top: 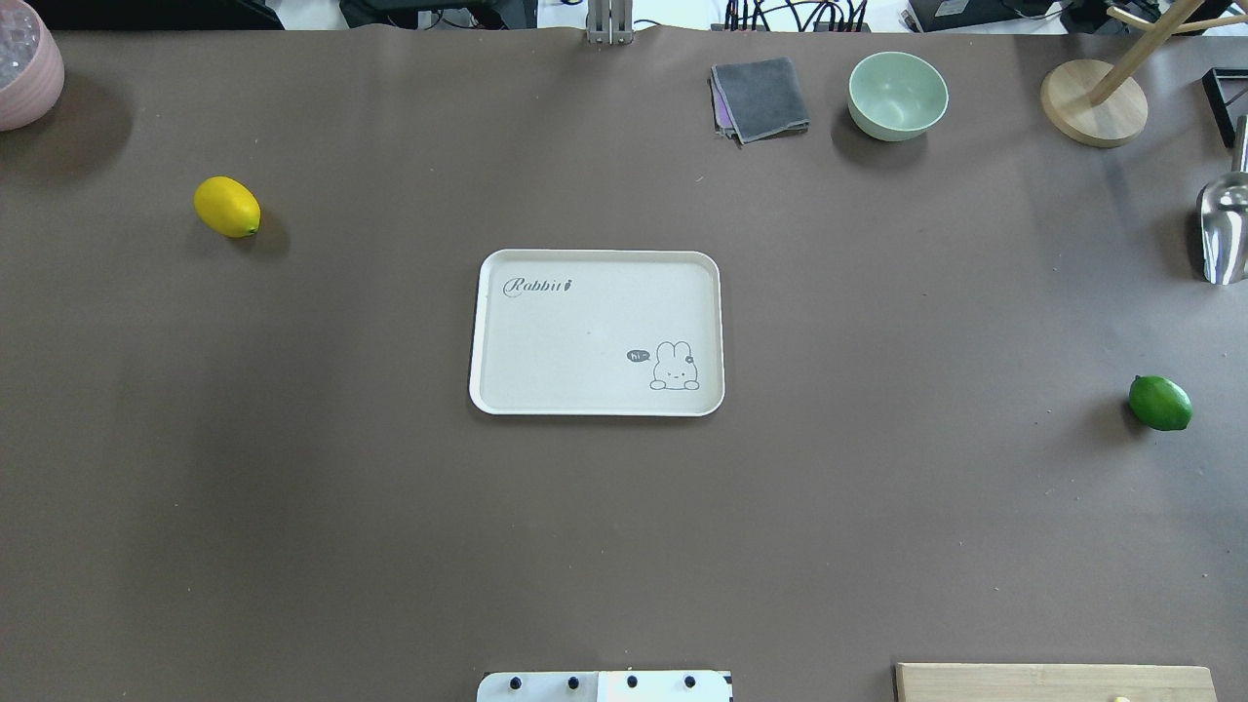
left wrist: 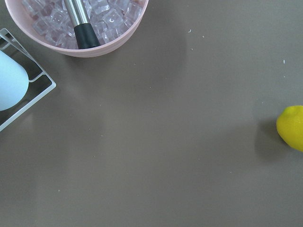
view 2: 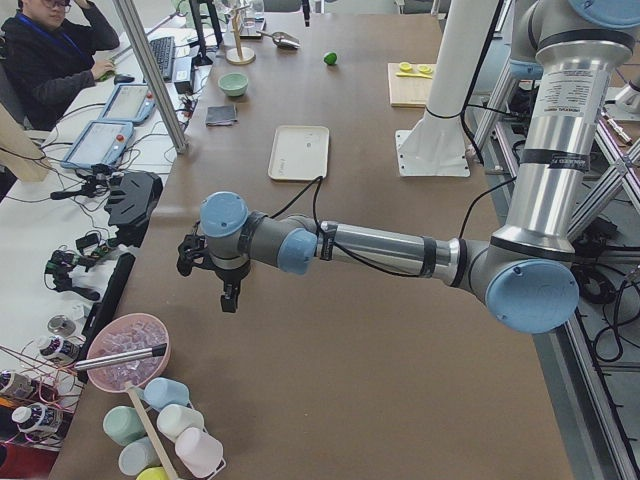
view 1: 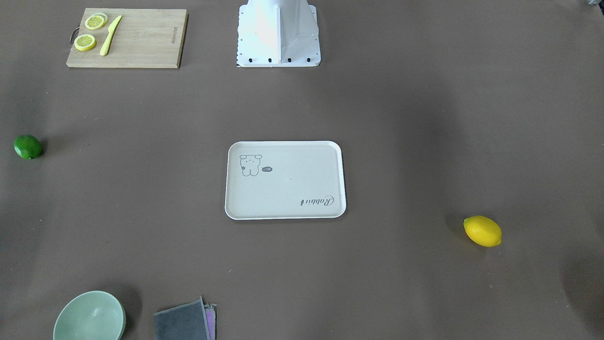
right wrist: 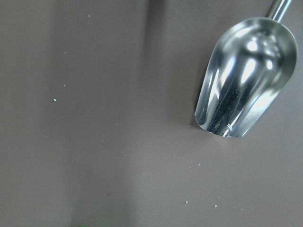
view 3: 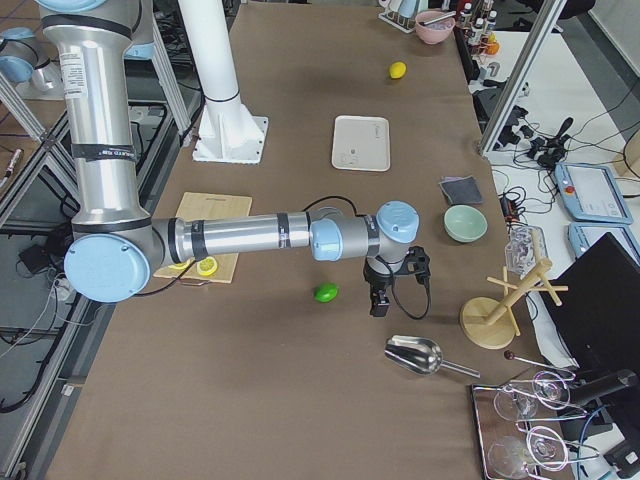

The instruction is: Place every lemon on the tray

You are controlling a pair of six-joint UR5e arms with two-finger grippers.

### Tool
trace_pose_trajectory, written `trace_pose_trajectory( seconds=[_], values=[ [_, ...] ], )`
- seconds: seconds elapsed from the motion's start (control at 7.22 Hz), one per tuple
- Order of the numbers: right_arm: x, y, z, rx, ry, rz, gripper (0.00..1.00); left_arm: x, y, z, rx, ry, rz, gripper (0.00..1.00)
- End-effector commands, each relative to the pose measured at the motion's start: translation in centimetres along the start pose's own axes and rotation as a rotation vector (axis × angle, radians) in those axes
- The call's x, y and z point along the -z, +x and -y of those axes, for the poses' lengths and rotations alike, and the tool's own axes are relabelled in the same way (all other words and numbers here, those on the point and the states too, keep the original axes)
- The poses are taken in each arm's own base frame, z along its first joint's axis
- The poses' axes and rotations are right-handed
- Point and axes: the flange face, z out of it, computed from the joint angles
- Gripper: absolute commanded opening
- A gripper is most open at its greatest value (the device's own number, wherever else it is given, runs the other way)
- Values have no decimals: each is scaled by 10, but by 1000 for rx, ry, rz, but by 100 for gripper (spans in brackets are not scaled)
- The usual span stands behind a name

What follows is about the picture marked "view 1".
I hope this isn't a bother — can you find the yellow plastic knife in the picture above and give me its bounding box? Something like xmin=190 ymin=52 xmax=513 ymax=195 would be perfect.
xmin=99 ymin=15 xmax=123 ymax=56

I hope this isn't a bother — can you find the lemon slice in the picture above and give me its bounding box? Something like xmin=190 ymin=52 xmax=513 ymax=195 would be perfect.
xmin=84 ymin=13 xmax=108 ymax=30
xmin=73 ymin=34 xmax=97 ymax=51

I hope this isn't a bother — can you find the green lime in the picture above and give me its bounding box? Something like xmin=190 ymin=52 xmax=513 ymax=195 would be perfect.
xmin=13 ymin=134 xmax=42 ymax=159

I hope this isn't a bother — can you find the white rabbit tray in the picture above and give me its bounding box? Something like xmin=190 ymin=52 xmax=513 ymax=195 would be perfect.
xmin=225 ymin=141 xmax=347 ymax=221

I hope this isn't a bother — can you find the bamboo cutting board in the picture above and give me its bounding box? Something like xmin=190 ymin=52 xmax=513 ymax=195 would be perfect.
xmin=66 ymin=7 xmax=188 ymax=68

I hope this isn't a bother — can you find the grey folded cloth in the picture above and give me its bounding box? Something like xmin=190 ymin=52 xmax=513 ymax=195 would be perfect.
xmin=154 ymin=297 xmax=217 ymax=340

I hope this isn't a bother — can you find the upper lemon slice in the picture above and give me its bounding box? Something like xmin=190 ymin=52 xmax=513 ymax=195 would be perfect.
xmin=84 ymin=13 xmax=108 ymax=30

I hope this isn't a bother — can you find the yellow lemon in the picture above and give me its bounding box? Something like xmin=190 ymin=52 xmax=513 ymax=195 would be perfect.
xmin=462 ymin=215 xmax=502 ymax=247

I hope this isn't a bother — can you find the mint green bowl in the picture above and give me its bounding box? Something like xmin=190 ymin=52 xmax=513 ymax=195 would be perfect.
xmin=52 ymin=290 xmax=126 ymax=340

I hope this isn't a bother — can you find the lower lemon slice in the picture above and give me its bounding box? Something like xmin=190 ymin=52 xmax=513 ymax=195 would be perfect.
xmin=73 ymin=34 xmax=97 ymax=51

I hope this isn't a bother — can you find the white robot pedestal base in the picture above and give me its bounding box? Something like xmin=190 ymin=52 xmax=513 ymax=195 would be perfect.
xmin=236 ymin=0 xmax=321 ymax=68

